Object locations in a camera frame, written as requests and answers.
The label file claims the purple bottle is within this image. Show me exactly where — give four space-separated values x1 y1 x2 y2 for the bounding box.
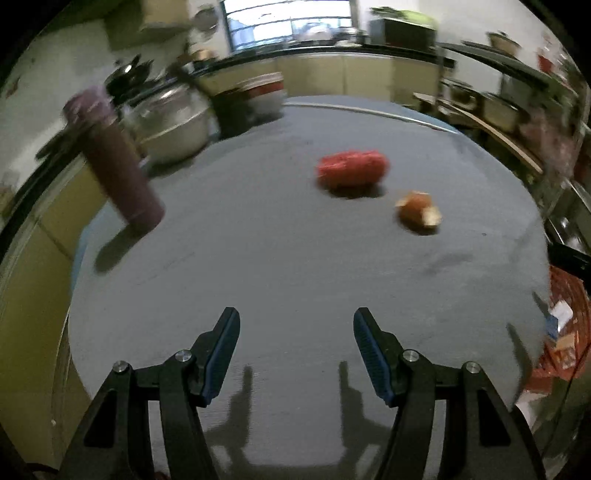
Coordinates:
62 88 166 232

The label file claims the red snack packet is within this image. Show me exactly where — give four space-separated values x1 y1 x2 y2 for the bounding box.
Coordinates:
315 150 391 190

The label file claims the metal kitchen rack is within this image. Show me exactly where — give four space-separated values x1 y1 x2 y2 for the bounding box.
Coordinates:
413 41 591 259

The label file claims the stack of bowls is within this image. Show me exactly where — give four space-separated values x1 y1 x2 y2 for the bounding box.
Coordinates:
238 73 285 121

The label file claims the yellow kitchen cabinet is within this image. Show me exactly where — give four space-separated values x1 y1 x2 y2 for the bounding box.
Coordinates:
0 152 108 464
194 46 440 100

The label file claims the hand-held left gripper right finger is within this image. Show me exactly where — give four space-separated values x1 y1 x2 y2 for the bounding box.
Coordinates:
353 307 548 480

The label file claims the small lidded pot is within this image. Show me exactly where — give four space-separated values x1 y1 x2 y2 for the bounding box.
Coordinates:
488 31 519 52

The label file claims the black appliance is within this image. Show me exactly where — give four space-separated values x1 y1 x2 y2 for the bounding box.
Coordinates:
372 7 437 47

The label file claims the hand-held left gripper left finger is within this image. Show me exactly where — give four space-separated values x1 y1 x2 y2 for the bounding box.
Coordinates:
58 307 241 480

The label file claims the red plastic basket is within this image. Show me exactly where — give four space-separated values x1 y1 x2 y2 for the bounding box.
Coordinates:
526 265 591 385

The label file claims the steel cooking pot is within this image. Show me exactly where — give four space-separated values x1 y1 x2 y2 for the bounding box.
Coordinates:
480 92 528 133

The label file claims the tan fruit peel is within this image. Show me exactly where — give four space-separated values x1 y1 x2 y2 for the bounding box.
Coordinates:
396 191 443 232

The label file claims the steel pot with glass lid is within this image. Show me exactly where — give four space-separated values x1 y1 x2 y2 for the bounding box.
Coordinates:
122 83 216 163

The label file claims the black wok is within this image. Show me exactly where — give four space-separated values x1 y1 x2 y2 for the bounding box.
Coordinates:
105 55 154 89

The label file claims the window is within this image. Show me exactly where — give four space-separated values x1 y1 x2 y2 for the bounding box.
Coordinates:
222 0 355 49

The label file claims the wall cabinet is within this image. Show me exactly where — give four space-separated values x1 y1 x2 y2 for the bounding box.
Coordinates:
106 0 195 47

